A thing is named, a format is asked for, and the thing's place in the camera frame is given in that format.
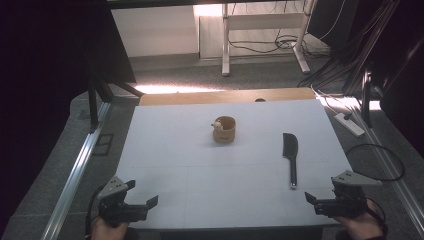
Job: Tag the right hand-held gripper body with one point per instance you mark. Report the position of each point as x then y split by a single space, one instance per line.
346 205

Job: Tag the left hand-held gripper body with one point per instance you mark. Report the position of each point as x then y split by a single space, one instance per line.
115 206

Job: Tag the black comb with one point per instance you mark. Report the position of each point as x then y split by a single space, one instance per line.
290 146

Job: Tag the wooden cup with duck figure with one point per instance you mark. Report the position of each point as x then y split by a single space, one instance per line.
226 133

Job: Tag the person's right hand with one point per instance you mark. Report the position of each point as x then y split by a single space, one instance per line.
363 226

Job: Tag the person's left hand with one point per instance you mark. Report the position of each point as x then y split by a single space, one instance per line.
106 232

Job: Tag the white table mat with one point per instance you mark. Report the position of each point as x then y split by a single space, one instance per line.
206 180

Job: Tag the white power strip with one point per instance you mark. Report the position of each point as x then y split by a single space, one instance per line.
350 125

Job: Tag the black metal stand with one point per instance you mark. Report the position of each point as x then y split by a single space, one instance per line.
93 103
366 96

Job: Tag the white panel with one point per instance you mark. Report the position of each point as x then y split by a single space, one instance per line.
153 30

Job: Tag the aluminium rail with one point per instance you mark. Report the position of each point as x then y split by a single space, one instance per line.
76 173
390 166

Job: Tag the white desk frame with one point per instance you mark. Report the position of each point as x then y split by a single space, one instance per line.
226 40

